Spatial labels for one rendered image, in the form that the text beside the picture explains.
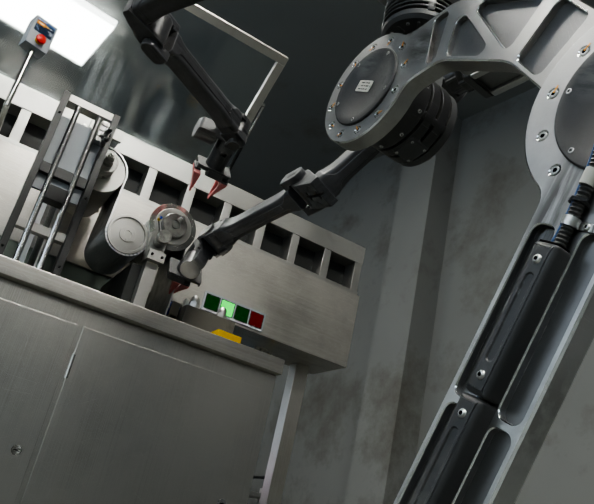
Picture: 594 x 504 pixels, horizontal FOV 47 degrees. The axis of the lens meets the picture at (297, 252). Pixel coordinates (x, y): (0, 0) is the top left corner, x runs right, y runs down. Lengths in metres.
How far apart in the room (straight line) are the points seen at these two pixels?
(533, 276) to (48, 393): 1.21
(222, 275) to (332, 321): 0.49
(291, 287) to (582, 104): 1.98
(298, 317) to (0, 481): 1.34
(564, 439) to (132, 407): 2.27
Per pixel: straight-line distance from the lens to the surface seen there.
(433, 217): 4.39
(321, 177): 1.56
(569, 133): 0.73
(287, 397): 2.74
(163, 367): 1.72
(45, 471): 1.64
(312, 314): 2.64
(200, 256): 1.88
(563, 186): 0.70
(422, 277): 4.19
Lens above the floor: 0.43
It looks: 24 degrees up
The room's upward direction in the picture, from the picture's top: 13 degrees clockwise
